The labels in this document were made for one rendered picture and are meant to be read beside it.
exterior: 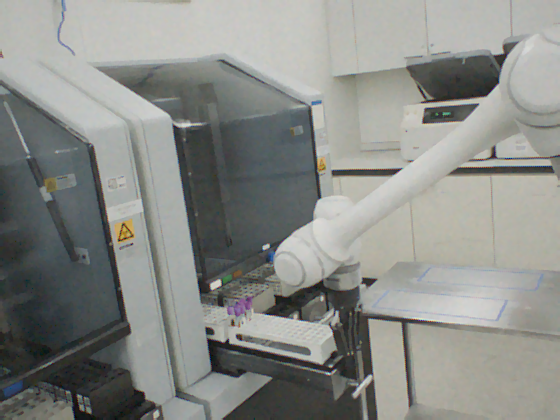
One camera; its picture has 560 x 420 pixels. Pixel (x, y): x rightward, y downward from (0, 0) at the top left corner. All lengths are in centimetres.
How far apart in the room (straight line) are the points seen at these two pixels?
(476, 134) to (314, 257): 38
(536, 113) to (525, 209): 270
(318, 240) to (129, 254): 47
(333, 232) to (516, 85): 44
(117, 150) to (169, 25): 177
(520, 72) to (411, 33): 312
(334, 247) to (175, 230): 49
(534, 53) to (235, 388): 109
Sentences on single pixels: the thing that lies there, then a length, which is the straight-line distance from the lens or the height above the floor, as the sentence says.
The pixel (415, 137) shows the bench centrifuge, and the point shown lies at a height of 106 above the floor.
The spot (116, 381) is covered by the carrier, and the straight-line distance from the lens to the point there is 138.
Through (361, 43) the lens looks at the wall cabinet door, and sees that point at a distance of 412.
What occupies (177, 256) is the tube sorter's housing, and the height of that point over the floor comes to 109.
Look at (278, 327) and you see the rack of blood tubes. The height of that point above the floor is 86.
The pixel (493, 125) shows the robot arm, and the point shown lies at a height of 135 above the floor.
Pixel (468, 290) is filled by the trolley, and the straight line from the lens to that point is 177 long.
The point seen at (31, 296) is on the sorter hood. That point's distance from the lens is 122.
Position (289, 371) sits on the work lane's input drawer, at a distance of 145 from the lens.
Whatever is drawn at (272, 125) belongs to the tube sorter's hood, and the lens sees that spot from 173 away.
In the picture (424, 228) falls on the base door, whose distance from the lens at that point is 378.
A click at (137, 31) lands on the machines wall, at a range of 290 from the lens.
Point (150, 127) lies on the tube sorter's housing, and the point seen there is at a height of 141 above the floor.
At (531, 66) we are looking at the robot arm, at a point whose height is 145.
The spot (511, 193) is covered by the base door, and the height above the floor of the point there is 71.
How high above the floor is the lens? 147
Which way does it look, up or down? 12 degrees down
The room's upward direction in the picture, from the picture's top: 7 degrees counter-clockwise
